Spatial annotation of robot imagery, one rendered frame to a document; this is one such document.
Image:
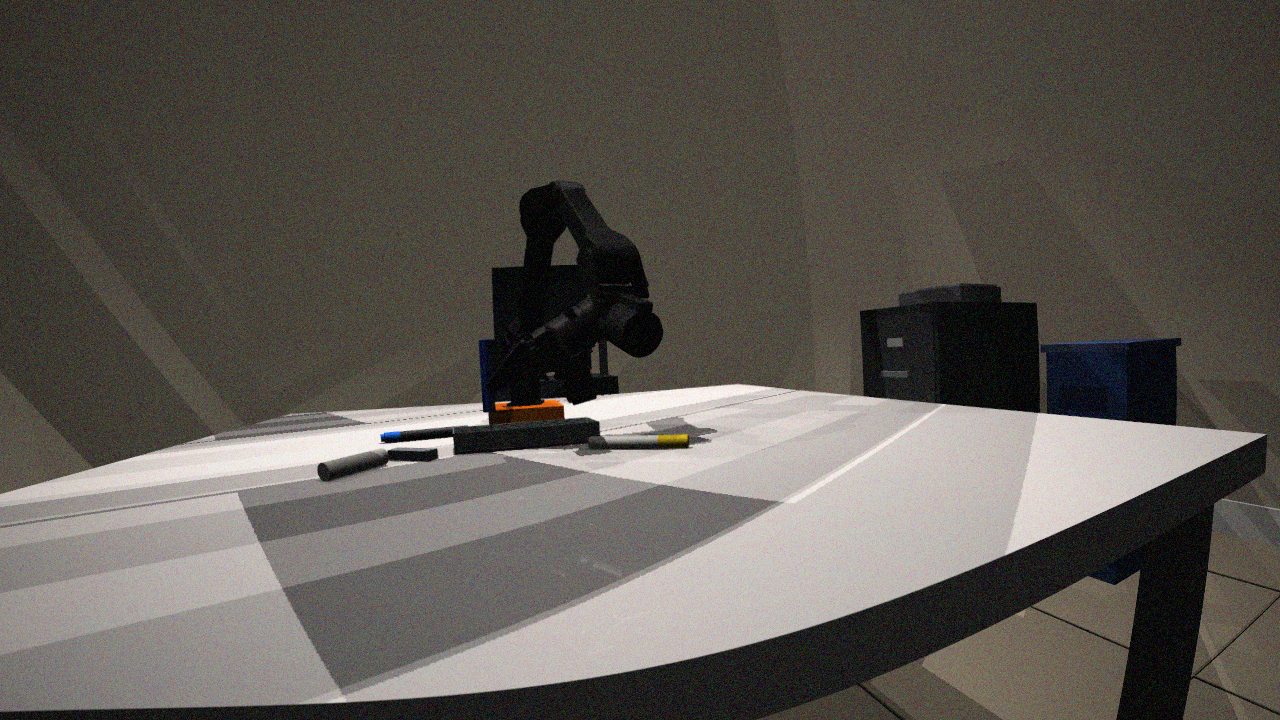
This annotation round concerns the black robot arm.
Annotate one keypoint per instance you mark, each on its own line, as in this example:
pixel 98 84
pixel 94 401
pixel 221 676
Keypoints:
pixel 605 256

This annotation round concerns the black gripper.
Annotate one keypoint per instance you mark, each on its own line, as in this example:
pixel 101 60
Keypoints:
pixel 550 347

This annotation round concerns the grey keyboard with keys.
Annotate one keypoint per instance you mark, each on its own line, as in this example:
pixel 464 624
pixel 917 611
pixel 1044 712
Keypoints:
pixel 524 435

